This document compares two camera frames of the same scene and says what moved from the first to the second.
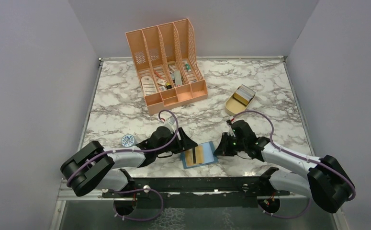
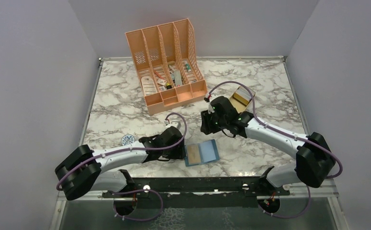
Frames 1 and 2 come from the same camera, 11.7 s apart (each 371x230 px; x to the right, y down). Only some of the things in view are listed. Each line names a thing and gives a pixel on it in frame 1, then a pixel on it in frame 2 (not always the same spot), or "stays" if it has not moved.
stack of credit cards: x=244 y=94 stays
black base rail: x=158 y=192 stays
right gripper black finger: x=223 y=149 -> x=207 y=125
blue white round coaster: x=128 y=140 stays
